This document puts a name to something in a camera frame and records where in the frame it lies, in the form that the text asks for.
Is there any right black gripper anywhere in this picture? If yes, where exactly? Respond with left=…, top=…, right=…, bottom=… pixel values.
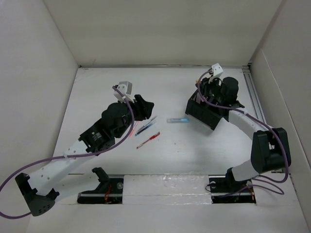
left=195, top=75, right=225, bottom=103

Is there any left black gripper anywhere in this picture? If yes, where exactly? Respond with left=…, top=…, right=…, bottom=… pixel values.
left=115, top=95, right=153, bottom=139

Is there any black two-compartment organizer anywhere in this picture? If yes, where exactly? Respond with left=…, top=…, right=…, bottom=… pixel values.
left=185, top=89, right=244, bottom=130

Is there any red gel pen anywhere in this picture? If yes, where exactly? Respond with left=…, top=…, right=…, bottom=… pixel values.
left=136, top=132, right=160, bottom=149

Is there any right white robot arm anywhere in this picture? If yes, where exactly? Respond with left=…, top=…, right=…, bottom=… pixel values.
left=189, top=76, right=291, bottom=191

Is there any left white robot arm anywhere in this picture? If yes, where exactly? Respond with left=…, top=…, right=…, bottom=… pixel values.
left=15, top=95, right=154, bottom=216

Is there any pink red pen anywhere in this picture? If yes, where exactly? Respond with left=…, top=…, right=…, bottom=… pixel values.
left=129, top=121, right=139, bottom=137

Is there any blue pen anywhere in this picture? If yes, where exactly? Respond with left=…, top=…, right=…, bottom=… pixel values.
left=135, top=121, right=156, bottom=136

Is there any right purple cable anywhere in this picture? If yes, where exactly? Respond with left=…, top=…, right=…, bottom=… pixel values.
left=195, top=69, right=292, bottom=197

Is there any purple cable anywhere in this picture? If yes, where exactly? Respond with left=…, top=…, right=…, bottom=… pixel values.
left=0, top=85, right=139, bottom=219
left=195, top=69, right=292, bottom=197

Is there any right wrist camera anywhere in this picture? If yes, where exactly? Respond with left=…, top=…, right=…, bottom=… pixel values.
left=209, top=63, right=223, bottom=78

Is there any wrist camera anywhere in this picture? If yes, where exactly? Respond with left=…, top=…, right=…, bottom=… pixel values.
left=209, top=63, right=223, bottom=78
left=114, top=81, right=134, bottom=103

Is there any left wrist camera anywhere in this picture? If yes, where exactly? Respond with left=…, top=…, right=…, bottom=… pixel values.
left=114, top=81, right=134, bottom=103

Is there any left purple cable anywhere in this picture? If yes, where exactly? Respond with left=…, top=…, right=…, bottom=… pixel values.
left=0, top=85, right=139, bottom=219

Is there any aluminium rail right side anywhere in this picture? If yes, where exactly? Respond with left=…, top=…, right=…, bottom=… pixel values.
left=242, top=65, right=282, bottom=172

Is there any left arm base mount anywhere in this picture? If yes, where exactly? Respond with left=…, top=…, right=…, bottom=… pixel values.
left=77, top=176, right=124, bottom=204

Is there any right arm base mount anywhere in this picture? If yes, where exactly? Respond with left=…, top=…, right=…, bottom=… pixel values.
left=205, top=175, right=256, bottom=204

